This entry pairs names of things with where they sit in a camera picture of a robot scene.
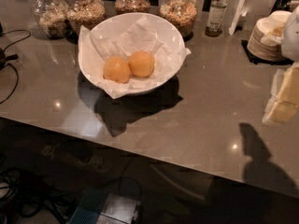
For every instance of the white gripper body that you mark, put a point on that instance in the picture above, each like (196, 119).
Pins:
(291, 38)

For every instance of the white paper napkin liner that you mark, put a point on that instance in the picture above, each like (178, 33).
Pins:
(140, 38)

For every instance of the glass cereal jar far left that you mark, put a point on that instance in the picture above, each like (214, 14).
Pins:
(51, 17)

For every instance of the white card stand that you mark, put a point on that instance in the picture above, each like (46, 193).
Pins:
(239, 12)

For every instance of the white ceramic bowl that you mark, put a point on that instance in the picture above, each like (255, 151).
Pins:
(130, 25)

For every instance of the orange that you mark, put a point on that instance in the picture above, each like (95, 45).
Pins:
(141, 63)
(116, 69)

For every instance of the metal box on floor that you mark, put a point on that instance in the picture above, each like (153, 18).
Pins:
(97, 207)

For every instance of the glass cereal jar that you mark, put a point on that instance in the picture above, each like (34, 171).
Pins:
(181, 13)
(87, 13)
(51, 17)
(129, 6)

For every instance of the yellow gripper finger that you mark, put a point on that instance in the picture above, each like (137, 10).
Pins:
(283, 104)

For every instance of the clear glass bottle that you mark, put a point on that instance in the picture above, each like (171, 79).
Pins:
(215, 17)

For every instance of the stack of white plates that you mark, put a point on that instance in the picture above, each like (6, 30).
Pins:
(265, 39)

